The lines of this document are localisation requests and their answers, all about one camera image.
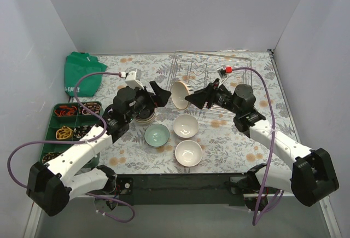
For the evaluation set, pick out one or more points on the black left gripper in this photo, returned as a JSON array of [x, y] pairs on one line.
[[149, 97]]

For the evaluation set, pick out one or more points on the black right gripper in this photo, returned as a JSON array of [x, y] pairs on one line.
[[209, 99]]

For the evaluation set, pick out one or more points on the white bowl dark leaf pattern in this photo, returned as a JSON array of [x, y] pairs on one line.
[[179, 91]]

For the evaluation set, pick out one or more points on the beige bowl front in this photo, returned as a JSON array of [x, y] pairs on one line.
[[146, 115]]

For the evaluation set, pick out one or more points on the white ribbed bowl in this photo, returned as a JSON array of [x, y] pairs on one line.
[[185, 126]]

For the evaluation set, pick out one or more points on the pale green patterned bowl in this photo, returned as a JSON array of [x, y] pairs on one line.
[[156, 135]]

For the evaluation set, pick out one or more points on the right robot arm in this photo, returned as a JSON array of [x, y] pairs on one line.
[[311, 176]]

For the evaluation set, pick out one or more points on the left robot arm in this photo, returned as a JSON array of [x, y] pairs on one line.
[[53, 184]]

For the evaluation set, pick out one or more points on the brown pink patterned scrunchie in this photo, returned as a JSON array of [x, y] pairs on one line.
[[93, 106]]

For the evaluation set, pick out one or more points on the dark floral scrunchie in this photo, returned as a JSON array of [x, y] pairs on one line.
[[80, 131]]

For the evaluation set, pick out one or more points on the green cloth bag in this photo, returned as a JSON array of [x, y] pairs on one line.
[[78, 65]]

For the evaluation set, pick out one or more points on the green compartment tray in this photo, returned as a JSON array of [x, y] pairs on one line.
[[65, 117]]

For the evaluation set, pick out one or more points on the brown dotted scrunchie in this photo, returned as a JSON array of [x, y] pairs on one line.
[[49, 156]]

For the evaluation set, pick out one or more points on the metal wire dish rack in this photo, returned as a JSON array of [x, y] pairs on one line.
[[232, 68]]

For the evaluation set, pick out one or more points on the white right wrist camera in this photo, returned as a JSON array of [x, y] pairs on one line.
[[223, 72]]

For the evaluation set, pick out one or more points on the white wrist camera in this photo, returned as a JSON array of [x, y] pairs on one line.
[[223, 72], [133, 79]]

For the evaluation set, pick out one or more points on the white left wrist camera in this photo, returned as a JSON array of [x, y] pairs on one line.
[[133, 79]]

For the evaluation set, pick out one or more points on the metal corner bracket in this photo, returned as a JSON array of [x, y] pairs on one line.
[[270, 52]]

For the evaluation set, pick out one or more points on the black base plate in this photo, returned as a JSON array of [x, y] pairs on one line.
[[184, 189]]

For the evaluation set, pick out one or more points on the aluminium frame rail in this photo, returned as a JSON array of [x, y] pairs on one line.
[[86, 217]]

